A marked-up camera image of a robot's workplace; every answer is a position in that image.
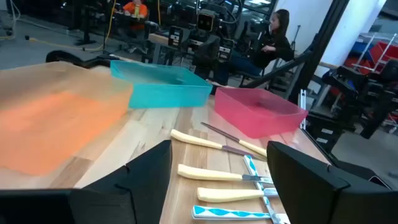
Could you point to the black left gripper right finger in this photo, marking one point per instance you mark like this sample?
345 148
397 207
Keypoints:
304 193

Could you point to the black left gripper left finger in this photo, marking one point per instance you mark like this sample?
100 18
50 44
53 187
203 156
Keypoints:
140 193

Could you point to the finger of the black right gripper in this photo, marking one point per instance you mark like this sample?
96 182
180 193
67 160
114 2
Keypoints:
227 49
176 36

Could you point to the blue white patterned knife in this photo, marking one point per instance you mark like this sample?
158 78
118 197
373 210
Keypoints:
224 212
250 166

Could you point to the person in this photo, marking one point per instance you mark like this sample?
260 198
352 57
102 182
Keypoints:
276 46
133 9

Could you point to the teal translucent plastic bin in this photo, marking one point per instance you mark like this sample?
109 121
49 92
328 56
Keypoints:
161 93

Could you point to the pink translucent plastic bin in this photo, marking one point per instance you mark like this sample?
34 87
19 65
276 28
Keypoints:
258 121

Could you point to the orange translucent plastic bin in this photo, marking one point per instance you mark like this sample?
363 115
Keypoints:
62 124

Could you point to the black background robot station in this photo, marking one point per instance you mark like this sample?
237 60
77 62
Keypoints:
357 87

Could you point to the blue storage bin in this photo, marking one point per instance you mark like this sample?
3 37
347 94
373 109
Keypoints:
360 49

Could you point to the red storage bin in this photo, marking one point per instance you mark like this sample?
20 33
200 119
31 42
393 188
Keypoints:
382 51

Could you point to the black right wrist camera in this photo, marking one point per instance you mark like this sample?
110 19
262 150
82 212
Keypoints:
206 20

